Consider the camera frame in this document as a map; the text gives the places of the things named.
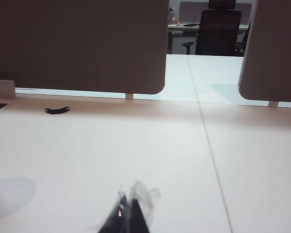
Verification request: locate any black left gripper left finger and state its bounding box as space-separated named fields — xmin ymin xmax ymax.
xmin=98 ymin=185 xmax=130 ymax=233

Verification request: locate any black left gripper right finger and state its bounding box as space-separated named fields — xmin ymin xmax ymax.
xmin=129 ymin=180 xmax=161 ymax=233

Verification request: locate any black high-back office chair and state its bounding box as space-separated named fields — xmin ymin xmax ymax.
xmin=181 ymin=0 xmax=242 ymax=56

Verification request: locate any clear plastic bottle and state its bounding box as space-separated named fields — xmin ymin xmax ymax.
xmin=169 ymin=7 xmax=177 ymax=25

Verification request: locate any grey background partition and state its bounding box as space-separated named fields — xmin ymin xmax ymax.
xmin=179 ymin=1 xmax=253 ymax=25

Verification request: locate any wide beige desk partition panel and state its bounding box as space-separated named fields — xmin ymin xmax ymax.
xmin=238 ymin=0 xmax=291 ymax=102

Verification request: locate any white desk cable box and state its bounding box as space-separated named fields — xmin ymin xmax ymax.
xmin=0 ymin=79 xmax=16 ymax=99

